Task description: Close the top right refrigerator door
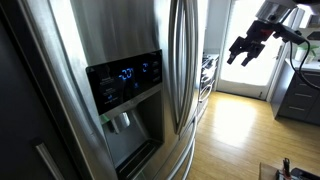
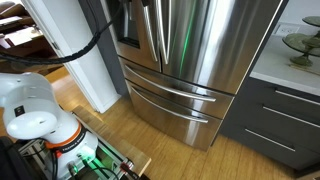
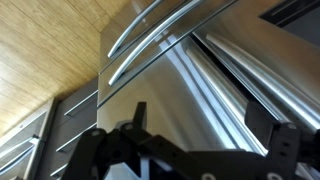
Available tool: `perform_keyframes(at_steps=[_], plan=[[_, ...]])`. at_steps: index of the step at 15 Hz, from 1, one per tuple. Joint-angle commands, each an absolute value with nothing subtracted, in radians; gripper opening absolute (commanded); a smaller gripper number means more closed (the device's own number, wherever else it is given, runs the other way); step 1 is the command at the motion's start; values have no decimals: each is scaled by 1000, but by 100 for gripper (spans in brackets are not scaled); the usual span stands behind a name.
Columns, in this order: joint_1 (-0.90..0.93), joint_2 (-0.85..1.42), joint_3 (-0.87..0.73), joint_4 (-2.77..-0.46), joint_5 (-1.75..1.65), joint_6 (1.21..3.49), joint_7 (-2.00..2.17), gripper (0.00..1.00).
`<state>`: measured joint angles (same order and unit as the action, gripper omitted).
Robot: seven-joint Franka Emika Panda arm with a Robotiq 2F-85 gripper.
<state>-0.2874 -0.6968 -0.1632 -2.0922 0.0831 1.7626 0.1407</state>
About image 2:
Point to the white wall outlet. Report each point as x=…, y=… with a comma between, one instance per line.
x=286, y=29

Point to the narrow stainless refrigerator drawer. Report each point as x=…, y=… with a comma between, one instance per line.
x=180, y=83

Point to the grey drawer cabinet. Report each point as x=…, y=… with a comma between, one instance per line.
x=276, y=133

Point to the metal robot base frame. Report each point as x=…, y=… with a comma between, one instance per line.
x=106, y=163

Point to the black water dispenser panel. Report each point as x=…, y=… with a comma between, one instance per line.
x=128, y=23

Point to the brown wooden furniture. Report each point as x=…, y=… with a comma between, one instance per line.
x=23, y=36

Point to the green glass tiered stand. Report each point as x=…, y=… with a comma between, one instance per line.
x=305, y=41

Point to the stainless refrigerator door plain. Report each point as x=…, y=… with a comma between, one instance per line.
x=213, y=40

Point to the white door frame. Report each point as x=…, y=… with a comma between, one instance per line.
x=73, y=40

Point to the tall stainless refrigerator drawer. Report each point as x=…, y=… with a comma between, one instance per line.
x=173, y=126

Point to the wooden robot platform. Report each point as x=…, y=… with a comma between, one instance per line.
x=113, y=140

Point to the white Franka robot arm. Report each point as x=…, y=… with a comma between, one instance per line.
x=36, y=113

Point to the white countertop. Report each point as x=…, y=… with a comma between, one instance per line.
x=283, y=63

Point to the dark grey side panel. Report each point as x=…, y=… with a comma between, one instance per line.
x=106, y=50

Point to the stainless refrigerator door with dispenser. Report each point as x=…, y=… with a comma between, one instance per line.
x=136, y=53

